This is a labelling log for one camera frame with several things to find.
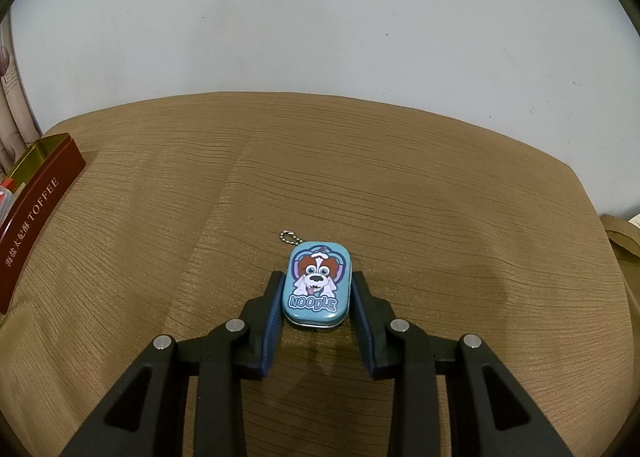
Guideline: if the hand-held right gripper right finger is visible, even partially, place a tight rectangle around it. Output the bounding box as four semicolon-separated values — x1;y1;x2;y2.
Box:
350;271;576;457

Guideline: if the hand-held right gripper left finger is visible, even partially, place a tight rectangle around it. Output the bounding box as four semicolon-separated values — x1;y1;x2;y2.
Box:
60;269;286;457

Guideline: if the blue cartoon dog tin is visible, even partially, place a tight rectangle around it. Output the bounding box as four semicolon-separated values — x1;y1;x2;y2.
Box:
280;232;355;330

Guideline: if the dark red toffee tin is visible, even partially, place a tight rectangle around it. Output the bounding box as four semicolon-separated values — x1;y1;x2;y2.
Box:
0;133;87;315

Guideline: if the tan cloth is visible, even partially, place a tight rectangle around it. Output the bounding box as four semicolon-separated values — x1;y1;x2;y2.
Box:
600;214;640;258

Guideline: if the beige patterned curtain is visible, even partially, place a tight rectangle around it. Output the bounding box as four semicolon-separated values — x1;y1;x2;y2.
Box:
0;17;43;172

